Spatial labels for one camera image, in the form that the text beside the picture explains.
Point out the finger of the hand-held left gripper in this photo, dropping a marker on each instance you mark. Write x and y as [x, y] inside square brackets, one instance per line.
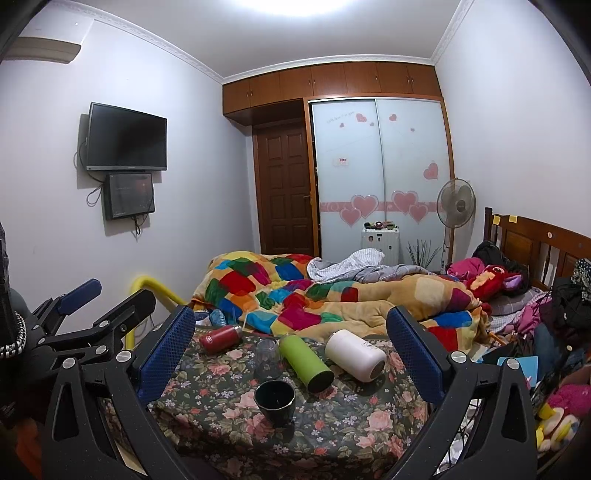
[82, 291]
[117, 314]

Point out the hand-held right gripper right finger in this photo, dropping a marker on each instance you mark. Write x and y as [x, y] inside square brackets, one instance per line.
[415, 364]

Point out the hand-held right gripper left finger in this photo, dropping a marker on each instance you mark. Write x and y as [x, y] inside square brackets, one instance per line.
[164, 357]

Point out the red thermos cup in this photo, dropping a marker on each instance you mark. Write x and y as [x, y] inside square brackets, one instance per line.
[219, 340]

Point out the white thermos cup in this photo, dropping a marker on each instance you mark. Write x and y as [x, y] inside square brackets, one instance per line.
[353, 355]

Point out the clear glass cup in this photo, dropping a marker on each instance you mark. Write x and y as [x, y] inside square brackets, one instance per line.
[268, 362]

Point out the green thermos cup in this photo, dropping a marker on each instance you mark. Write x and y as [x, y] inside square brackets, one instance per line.
[304, 362]

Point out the dark green ceramic cup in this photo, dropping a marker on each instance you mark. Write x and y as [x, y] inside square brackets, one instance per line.
[274, 406]

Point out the floral tablecloth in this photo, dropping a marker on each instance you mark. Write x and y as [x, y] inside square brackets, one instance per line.
[341, 424]

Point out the blue notebook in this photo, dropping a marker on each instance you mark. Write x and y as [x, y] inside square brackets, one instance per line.
[519, 368]

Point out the pink clothing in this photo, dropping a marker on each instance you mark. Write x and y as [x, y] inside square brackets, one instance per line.
[464, 268]

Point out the dried plant bunch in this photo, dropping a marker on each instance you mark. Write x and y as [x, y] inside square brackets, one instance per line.
[424, 256]

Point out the grey plaid sheet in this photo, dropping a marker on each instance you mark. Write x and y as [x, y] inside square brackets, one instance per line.
[355, 265]

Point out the red plush toy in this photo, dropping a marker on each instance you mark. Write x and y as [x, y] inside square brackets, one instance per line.
[494, 279]

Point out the colourful patchwork quilt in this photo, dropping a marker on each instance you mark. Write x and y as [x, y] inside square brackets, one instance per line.
[258, 281]

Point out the small white cabinet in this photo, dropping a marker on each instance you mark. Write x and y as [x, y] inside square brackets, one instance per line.
[379, 247]

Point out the black bag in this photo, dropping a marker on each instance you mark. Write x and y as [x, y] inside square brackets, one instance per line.
[496, 254]

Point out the orange cloth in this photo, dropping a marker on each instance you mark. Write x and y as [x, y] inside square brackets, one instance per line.
[21, 443]

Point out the yellow plush toy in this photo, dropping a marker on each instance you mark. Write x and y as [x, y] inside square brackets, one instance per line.
[556, 427]

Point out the pink plush toy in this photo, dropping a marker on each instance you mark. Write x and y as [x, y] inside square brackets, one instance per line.
[570, 399]

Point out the pile of dark clothes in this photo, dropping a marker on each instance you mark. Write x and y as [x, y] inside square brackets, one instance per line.
[570, 307]

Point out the standing electric fan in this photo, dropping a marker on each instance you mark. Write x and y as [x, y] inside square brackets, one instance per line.
[457, 201]

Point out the wooden bed headboard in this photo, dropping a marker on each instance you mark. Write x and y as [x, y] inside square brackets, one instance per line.
[531, 240]

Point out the brown wooden door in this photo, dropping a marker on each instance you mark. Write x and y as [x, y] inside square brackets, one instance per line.
[284, 194]

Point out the wardrobe with heart stickers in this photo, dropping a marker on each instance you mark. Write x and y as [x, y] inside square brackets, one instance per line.
[383, 161]

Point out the white air conditioner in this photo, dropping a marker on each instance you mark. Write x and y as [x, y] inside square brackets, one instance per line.
[41, 50]

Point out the brown overhead cabinet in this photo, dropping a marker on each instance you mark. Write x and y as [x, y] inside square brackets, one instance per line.
[323, 81]

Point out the yellow metal rail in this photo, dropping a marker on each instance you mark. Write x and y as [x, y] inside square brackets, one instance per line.
[152, 284]

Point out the small black wall monitor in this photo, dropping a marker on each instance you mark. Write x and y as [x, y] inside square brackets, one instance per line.
[130, 196]

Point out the black wall television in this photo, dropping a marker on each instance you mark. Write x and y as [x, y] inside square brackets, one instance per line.
[127, 138]

